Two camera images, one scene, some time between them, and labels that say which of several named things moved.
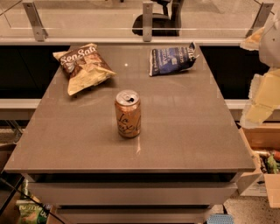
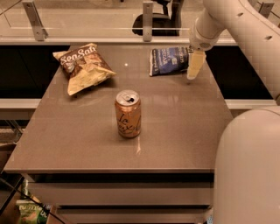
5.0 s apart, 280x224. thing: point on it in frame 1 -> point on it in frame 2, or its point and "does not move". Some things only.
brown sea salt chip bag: (83, 67) does not move
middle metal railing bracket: (147, 21) does not move
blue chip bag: (167, 60) does not move
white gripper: (271, 44) -> (199, 40)
